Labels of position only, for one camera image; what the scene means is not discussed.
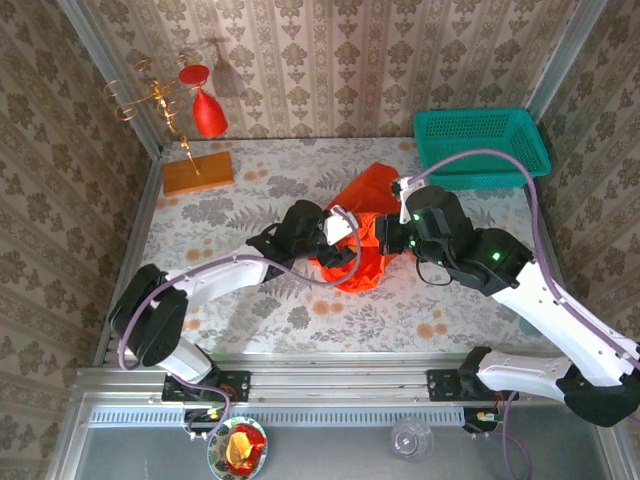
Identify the gold wire glass stand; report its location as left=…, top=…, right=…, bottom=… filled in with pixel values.
left=103, top=52, right=201, bottom=176

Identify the clear plastic cup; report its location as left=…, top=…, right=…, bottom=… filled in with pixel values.
left=389, top=415, right=435, bottom=462

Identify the patterned small bowl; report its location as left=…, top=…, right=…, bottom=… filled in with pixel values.
left=206, top=415, right=269, bottom=480

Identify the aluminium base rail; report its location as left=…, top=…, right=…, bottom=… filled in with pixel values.
left=74, top=352, right=621, bottom=405

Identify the slotted grey cable duct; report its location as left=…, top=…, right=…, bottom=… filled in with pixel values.
left=87, top=405, right=466, bottom=427

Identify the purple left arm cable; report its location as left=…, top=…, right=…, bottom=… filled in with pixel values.
left=117, top=205, right=362, bottom=441

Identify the wooden base block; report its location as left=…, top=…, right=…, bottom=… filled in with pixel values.
left=161, top=150, right=236, bottom=198

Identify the orange t-shirt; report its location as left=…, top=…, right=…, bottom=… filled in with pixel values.
left=308, top=162, right=404, bottom=294

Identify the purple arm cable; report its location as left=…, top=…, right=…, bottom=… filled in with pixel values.
left=117, top=205, right=362, bottom=441
left=412, top=148, right=640, bottom=480

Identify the pale green glass object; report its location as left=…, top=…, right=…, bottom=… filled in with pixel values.
left=518, top=312, right=544, bottom=337

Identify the red gold foil wrapper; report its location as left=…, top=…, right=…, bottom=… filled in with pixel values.
left=225, top=423, right=267, bottom=474

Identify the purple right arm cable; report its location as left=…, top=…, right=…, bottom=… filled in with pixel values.
left=412, top=148, right=640, bottom=480

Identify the teal plastic basket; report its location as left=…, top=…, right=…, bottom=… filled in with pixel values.
left=412, top=108, right=552, bottom=192

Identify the small black connector board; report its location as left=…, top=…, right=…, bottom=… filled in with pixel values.
left=462, top=405, right=501, bottom=435
left=182, top=407, right=226, bottom=441

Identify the aluminium frame post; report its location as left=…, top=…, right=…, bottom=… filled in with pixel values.
left=57, top=0, right=164, bottom=160
left=527, top=0, right=609, bottom=121

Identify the red wine glass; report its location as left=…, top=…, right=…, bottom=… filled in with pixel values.
left=178, top=64, right=229, bottom=140

